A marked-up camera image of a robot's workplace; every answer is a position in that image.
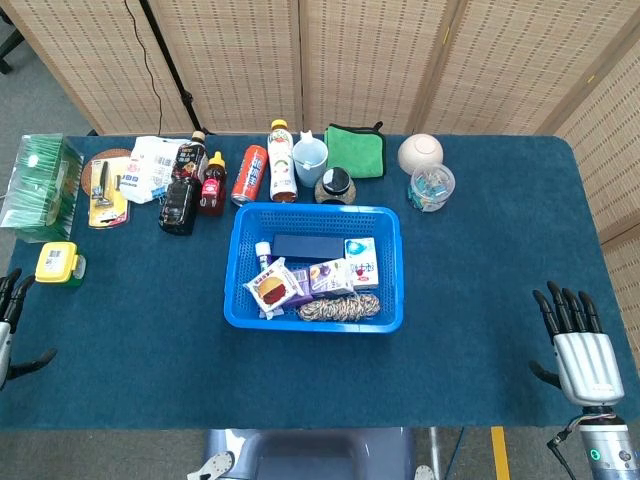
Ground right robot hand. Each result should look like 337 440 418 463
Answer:
528 280 626 407

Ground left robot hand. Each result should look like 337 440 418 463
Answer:
0 267 58 391

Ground purple packaged item with ring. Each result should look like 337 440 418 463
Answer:
308 257 355 300

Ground burger picture snack packet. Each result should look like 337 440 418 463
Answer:
242 256 304 321

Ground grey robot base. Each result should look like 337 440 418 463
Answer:
202 427 416 480

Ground yellow lidded green box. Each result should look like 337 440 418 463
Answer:
34 241 87 288

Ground blue felt tablecloth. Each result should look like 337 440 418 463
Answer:
0 133 640 432

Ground green transparent plastic box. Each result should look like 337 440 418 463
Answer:
0 132 85 244

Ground white table leg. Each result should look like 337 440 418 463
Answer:
428 427 444 471

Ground razor in yellow blister pack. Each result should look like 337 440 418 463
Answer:
87 155 132 230

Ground round woven coaster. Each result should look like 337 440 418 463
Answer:
80 148 134 201

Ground dark soy sauce bottle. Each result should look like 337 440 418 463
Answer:
158 130 210 236

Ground clear jar of clips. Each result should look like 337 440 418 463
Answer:
408 163 457 213

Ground white printed plastic bag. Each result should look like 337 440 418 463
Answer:
119 135 194 205

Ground white milk carton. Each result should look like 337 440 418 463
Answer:
343 236 380 291

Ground red bottle with yellow cap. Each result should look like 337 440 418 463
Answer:
198 151 229 217

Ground blue plastic basket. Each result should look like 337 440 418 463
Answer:
222 202 405 335

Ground beige bowl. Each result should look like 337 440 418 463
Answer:
397 133 445 176

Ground plain purple box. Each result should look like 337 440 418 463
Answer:
284 268 314 309

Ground red soda can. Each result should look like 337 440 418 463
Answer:
230 144 269 207

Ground navy blue box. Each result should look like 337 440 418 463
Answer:
271 233 347 262

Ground black chair base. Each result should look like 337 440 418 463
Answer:
0 9 26 76

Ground glass jar with black lid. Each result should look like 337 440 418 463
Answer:
313 166 358 205

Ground green microfiber cloth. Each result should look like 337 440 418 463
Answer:
323 121 388 180

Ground black tripod pole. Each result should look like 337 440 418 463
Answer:
139 0 204 135

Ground white juice bottle yellow cap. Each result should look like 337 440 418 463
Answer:
266 119 299 204

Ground light blue cup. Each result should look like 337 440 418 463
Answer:
292 137 330 189

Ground blue floor cable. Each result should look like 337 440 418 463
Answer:
444 427 466 480

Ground braided rope bundle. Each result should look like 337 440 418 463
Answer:
296 293 382 323

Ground thin black hanging cable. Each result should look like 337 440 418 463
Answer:
123 0 164 136

